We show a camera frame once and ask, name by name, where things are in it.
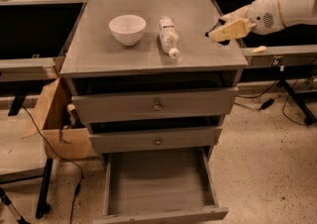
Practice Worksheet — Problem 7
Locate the grey top drawer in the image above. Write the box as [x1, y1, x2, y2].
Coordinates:
[72, 87, 238, 123]

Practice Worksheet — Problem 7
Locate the black floor cable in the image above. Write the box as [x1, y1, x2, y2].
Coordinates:
[20, 103, 85, 224]

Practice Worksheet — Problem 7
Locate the grey open bottom drawer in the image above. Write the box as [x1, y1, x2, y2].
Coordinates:
[93, 148, 229, 224]

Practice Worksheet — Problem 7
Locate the black power adapter cable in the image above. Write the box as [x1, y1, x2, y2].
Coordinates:
[233, 80, 281, 112]

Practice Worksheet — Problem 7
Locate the grey middle drawer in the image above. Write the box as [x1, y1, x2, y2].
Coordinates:
[90, 127, 222, 154]

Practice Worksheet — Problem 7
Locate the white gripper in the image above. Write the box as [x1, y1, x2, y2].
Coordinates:
[209, 0, 284, 43]

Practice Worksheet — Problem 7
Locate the brown cardboard box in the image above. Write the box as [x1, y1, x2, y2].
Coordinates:
[22, 78, 91, 160]

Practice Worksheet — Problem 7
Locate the white ceramic bowl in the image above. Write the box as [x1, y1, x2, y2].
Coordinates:
[109, 15, 147, 46]

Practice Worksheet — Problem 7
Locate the clear plastic water bottle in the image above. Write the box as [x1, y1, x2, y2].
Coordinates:
[158, 17, 180, 58]

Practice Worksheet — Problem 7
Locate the small yellow foam piece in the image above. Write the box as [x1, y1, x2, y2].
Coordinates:
[252, 46, 266, 54]

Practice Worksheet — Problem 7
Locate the grey wooden drawer cabinet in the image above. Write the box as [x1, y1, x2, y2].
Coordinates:
[59, 0, 250, 157]

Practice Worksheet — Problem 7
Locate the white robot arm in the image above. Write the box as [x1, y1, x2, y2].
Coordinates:
[205, 0, 317, 43]

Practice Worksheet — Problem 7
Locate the black tripod leg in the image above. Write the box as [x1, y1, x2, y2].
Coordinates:
[0, 187, 30, 224]

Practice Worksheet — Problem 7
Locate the black table leg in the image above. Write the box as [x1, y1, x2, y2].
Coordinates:
[36, 159, 53, 219]

